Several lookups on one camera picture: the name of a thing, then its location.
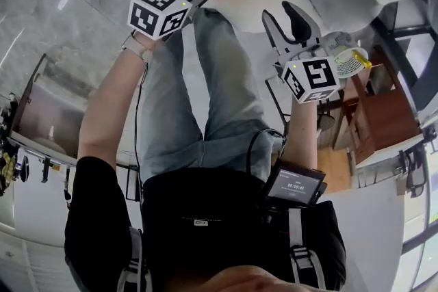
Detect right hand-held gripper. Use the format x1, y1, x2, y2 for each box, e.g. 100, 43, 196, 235
261, 0, 342, 104

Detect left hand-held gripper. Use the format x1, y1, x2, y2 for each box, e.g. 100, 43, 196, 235
127, 0, 230, 42

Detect person's left forearm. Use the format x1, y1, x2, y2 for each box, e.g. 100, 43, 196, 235
77, 31, 155, 170

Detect person's right forearm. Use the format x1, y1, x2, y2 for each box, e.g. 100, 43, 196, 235
288, 97, 320, 172

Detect white mesh waste basket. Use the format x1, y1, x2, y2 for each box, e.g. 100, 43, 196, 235
323, 31, 372, 79

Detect beige wristband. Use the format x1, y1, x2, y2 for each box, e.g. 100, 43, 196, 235
120, 32, 154, 63

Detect black round stool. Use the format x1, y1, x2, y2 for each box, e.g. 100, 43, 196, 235
316, 112, 337, 131

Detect person's grey jeans legs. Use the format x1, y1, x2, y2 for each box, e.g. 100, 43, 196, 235
138, 8, 285, 184

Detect brown wooden cabinet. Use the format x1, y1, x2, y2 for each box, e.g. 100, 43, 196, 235
342, 44, 422, 165

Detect large flat cardboard box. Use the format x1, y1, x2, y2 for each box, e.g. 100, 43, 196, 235
317, 146, 354, 196

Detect black chest-mounted screen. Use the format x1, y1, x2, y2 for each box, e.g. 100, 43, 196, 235
266, 160, 329, 209

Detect black metal stand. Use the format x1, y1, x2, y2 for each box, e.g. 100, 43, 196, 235
396, 143, 429, 199

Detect grey open cabinet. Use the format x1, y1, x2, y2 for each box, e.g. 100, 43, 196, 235
9, 53, 95, 161

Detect person's black t-shirt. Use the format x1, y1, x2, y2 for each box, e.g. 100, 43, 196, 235
63, 156, 347, 292

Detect person's head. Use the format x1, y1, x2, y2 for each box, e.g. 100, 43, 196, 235
169, 265, 304, 292

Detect thin black cable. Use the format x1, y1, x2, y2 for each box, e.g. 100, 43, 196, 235
134, 61, 151, 206

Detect grey black shoulder strap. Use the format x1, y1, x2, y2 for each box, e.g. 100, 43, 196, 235
116, 227, 154, 292
288, 207, 326, 292

